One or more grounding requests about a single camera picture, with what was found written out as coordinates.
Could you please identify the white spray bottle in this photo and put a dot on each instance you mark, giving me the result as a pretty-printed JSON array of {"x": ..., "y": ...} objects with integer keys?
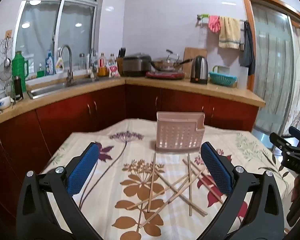
[{"x": 59, "y": 65}]

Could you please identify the green dish soap bottle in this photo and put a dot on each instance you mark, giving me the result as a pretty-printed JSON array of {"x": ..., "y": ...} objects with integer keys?
[{"x": 40, "y": 72}]

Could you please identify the sliding aluminium window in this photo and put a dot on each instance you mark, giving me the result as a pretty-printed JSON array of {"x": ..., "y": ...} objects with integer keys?
[{"x": 40, "y": 30}]

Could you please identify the steel sink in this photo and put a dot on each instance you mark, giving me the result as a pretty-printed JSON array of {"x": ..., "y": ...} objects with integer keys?
[{"x": 55, "y": 87}]

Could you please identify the pile of wooden chopsticks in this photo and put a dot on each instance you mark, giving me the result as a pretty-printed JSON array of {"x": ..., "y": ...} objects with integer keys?
[{"x": 151, "y": 180}]

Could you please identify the small steel faucet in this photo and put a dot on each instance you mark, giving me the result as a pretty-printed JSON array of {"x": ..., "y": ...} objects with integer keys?
[{"x": 92, "y": 65}]

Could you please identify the floral tablecloth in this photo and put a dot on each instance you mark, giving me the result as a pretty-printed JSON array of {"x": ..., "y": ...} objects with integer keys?
[{"x": 107, "y": 180}]

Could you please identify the yellow towel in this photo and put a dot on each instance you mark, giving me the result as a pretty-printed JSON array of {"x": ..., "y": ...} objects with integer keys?
[{"x": 229, "y": 32}]

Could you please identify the wooden cutting board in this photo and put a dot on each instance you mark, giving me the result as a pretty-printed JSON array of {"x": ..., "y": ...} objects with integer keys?
[{"x": 190, "y": 55}]

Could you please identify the grey rice cooker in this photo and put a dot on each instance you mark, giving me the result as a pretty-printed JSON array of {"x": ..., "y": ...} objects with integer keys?
[{"x": 137, "y": 65}]

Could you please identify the dark hanging cloth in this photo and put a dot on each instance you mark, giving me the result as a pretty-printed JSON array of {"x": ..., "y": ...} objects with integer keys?
[{"x": 248, "y": 52}]

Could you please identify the clear glass jar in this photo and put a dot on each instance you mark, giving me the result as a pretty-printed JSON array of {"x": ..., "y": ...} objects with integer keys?
[{"x": 82, "y": 61}]

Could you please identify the wooden framed glass door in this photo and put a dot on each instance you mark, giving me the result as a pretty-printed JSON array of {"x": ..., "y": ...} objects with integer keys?
[{"x": 270, "y": 67}]

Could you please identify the green and white mug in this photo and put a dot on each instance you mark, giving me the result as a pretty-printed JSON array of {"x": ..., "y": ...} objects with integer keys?
[{"x": 221, "y": 68}]

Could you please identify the person's right hand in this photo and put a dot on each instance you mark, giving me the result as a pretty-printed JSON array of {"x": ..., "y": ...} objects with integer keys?
[{"x": 295, "y": 190}]

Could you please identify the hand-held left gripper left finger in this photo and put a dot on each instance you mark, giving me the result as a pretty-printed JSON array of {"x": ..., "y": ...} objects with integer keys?
[{"x": 82, "y": 170}]

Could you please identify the steel wok with lid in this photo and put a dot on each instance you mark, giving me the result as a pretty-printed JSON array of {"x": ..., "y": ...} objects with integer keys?
[{"x": 165, "y": 63}]

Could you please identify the white flowered bowl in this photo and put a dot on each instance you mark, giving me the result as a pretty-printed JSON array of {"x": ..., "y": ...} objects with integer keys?
[{"x": 2, "y": 102}]

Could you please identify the steel electric kettle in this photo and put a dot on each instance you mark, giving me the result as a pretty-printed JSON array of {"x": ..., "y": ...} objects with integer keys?
[{"x": 199, "y": 70}]

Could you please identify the black flask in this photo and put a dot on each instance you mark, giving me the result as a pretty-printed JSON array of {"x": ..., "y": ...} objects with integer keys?
[{"x": 18, "y": 87}]

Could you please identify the hanging metal strainer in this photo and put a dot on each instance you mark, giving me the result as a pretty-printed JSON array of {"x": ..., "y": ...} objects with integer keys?
[{"x": 5, "y": 70}]

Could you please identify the wall towel rack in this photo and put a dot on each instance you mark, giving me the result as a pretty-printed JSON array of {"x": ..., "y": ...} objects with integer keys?
[{"x": 202, "y": 17}]

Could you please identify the beige kitchen countertop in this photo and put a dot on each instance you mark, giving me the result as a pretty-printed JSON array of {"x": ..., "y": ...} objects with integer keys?
[{"x": 165, "y": 86}]

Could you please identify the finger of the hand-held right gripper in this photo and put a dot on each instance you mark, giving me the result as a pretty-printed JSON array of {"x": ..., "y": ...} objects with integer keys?
[
  {"x": 295, "y": 131},
  {"x": 277, "y": 140}
]

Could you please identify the knife block with knives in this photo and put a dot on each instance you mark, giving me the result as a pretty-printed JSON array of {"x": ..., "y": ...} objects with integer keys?
[{"x": 120, "y": 63}]

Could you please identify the pink plastic chopstick holder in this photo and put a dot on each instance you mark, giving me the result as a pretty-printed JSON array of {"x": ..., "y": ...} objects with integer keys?
[{"x": 176, "y": 130}]

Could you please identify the pink rubber glove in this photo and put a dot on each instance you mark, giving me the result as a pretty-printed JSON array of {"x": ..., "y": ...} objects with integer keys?
[{"x": 214, "y": 23}]

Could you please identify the orange oil bottle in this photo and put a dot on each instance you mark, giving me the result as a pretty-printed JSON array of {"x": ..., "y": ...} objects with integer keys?
[{"x": 102, "y": 67}]

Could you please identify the teal plastic basket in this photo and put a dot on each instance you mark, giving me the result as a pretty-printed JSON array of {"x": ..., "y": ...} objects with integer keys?
[{"x": 222, "y": 78}]

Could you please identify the pink packet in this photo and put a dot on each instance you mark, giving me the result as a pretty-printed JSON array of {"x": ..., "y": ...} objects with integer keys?
[{"x": 114, "y": 71}]

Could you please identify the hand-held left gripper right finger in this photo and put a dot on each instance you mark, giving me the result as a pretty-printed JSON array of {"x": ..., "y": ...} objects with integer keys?
[{"x": 216, "y": 168}]

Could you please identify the blue detergent bottle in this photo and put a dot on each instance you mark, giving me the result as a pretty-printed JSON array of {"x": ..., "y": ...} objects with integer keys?
[{"x": 49, "y": 63}]

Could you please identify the tall steel faucet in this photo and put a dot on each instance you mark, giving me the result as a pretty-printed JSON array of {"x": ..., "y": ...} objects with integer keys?
[{"x": 69, "y": 67}]

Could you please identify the green thermos jug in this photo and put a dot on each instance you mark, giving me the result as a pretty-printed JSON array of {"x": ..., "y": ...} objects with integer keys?
[{"x": 18, "y": 65}]

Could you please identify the red induction cooker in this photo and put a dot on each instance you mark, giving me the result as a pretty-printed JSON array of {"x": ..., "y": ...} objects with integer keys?
[{"x": 165, "y": 75}]

